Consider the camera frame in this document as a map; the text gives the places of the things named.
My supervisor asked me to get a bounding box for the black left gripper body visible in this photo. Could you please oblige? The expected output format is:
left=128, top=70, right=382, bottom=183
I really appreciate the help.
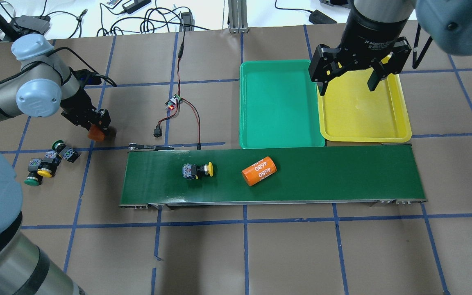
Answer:
left=61, top=92, right=111, bottom=132

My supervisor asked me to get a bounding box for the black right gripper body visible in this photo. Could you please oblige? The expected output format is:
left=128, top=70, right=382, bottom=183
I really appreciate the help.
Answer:
left=308, top=11, right=411, bottom=82

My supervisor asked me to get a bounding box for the plain orange cylinder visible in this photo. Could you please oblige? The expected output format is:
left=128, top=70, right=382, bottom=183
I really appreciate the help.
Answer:
left=87, top=125, right=112, bottom=142

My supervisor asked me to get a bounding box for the orange cylinder with 4680 print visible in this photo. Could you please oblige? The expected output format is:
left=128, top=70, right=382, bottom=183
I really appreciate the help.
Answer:
left=241, top=156, right=277, bottom=186

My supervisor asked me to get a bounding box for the yellow push button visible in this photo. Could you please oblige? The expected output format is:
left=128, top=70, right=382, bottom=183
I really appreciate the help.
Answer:
left=37, top=150, right=61, bottom=178
left=182, top=162, right=214, bottom=180

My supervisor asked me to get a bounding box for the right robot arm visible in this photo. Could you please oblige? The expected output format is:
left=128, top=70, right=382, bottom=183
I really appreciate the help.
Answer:
left=308, top=0, right=472, bottom=95

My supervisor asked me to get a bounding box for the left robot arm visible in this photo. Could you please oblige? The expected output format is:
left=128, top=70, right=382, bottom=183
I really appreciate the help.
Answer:
left=0, top=33, right=111, bottom=295

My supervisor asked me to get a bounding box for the yellow tray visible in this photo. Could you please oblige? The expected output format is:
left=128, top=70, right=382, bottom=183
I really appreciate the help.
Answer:
left=317, top=69, right=412, bottom=143

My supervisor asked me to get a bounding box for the green push button upper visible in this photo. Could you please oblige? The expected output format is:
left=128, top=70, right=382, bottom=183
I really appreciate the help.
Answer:
left=52, top=140, right=64, bottom=150

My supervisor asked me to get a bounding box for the green push button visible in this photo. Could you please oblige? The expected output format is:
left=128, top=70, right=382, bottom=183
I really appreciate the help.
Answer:
left=52, top=140, right=64, bottom=150
left=24, top=158, right=43, bottom=186

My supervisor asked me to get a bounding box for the green tray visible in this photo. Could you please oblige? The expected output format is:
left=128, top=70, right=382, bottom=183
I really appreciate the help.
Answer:
left=238, top=59, right=325, bottom=149

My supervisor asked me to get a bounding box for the yellow push button in pile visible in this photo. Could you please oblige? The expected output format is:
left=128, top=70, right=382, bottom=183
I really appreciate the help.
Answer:
left=37, top=150, right=61, bottom=178

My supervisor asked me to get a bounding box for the black connector plug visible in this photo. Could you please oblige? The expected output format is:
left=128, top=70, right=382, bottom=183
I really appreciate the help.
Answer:
left=152, top=125, right=162, bottom=138

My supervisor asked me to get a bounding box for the green push button lower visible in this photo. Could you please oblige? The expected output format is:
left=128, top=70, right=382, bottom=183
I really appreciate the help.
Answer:
left=24, top=158, right=43, bottom=186

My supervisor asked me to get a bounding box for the small controller circuit board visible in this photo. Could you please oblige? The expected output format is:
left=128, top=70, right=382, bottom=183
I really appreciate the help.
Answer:
left=165, top=94, right=182, bottom=110

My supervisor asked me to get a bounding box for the green conveyor belt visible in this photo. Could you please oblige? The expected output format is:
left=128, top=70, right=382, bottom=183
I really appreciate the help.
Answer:
left=119, top=144, right=427, bottom=208

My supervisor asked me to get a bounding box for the black power adapter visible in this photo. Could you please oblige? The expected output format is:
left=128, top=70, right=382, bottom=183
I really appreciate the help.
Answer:
left=179, top=12, right=194, bottom=32

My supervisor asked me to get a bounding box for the black switch block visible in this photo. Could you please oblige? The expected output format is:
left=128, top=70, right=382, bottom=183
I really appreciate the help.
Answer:
left=59, top=146, right=80, bottom=163

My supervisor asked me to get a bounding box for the red black wire cable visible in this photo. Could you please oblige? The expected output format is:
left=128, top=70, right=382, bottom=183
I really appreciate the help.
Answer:
left=157, top=25, right=202, bottom=150

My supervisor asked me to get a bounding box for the aluminium frame post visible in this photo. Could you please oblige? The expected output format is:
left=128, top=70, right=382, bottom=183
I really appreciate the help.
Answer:
left=228, top=0, right=249, bottom=35

